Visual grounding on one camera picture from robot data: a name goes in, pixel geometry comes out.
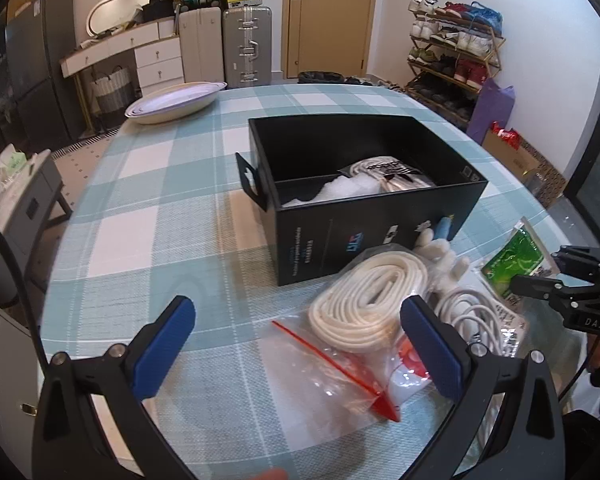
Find black trash bag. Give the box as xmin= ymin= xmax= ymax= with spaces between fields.
xmin=297 ymin=70 xmax=346 ymax=85

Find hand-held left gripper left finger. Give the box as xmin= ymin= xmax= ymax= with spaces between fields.
xmin=31 ymin=295 xmax=197 ymax=480

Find grey side cabinet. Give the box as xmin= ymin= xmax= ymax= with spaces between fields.
xmin=0 ymin=149 xmax=74 ymax=307

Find black shopping bag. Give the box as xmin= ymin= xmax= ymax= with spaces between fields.
xmin=142 ymin=0 xmax=177 ymax=22

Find oval white framed mirror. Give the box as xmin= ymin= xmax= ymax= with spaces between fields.
xmin=87 ymin=0 xmax=154 ymax=41

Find clear zip bag red seal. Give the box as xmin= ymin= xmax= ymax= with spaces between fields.
xmin=260 ymin=250 xmax=433 ymax=441

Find open cardboard box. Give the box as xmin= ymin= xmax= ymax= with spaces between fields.
xmin=481 ymin=127 xmax=541 ymax=187

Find black and white printed bag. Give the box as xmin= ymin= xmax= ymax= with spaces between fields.
xmin=337 ymin=156 xmax=433 ymax=194

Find wooden door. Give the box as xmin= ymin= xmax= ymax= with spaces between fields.
xmin=281 ymin=0 xmax=381 ymax=80

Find white cabinet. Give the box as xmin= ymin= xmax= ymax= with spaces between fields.
xmin=0 ymin=290 xmax=47 ymax=463

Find white plush toy blue ear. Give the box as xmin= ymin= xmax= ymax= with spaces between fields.
xmin=412 ymin=215 xmax=472 ymax=292

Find patterned cardboard sheet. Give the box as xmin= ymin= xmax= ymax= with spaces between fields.
xmin=517 ymin=140 xmax=569 ymax=209

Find person's dark clothing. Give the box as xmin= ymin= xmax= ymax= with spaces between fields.
xmin=562 ymin=385 xmax=600 ymax=463

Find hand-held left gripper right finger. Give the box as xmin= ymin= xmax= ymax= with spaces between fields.
xmin=399 ymin=296 xmax=566 ymax=480

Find dark glass door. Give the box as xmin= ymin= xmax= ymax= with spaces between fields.
xmin=565 ymin=10 xmax=600 ymax=246

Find group of assorted shoes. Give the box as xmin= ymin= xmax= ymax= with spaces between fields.
xmin=407 ymin=0 xmax=506 ymax=126

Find white rope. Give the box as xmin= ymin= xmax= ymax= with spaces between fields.
xmin=309 ymin=251 xmax=429 ymax=353

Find dark grey refrigerator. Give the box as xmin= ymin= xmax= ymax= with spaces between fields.
xmin=5 ymin=0 xmax=82 ymax=152

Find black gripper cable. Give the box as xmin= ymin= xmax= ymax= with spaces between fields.
xmin=559 ymin=330 xmax=600 ymax=402
xmin=0 ymin=210 xmax=49 ymax=372

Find grey woven laundry basket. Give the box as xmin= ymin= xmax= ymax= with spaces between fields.
xmin=90 ymin=66 xmax=134 ymax=117

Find metal shoe rack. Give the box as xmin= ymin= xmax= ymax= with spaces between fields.
xmin=405 ymin=0 xmax=507 ymax=130

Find red packet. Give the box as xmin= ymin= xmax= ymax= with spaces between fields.
xmin=489 ymin=121 xmax=522 ymax=151

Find scattered loose shoes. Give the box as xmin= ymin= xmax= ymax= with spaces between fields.
xmin=345 ymin=76 xmax=407 ymax=92

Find silver suitcase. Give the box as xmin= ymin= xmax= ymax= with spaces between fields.
xmin=222 ymin=6 xmax=273 ymax=88

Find white charging cable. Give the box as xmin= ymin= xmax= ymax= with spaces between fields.
xmin=432 ymin=285 xmax=528 ymax=461

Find purple bag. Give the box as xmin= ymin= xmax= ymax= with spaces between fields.
xmin=466 ymin=77 xmax=516 ymax=146

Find black cardboard storage box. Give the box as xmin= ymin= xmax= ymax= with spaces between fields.
xmin=236 ymin=116 xmax=490 ymax=287

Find green snack packet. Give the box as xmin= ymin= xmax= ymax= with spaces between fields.
xmin=480 ymin=217 xmax=561 ymax=302

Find white crumpled plastic bag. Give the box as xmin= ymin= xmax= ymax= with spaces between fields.
xmin=280 ymin=174 xmax=383 ymax=209

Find beige suitcase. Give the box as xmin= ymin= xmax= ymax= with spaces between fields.
xmin=178 ymin=6 xmax=226 ymax=86

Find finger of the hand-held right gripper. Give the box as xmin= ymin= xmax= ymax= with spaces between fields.
xmin=510 ymin=272 xmax=600 ymax=312
xmin=551 ymin=244 xmax=600 ymax=281

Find white dressing table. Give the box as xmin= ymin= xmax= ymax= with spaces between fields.
xmin=60 ymin=17 xmax=186 ymax=90

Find white oval plate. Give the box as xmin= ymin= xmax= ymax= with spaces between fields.
xmin=125 ymin=81 xmax=228 ymax=125

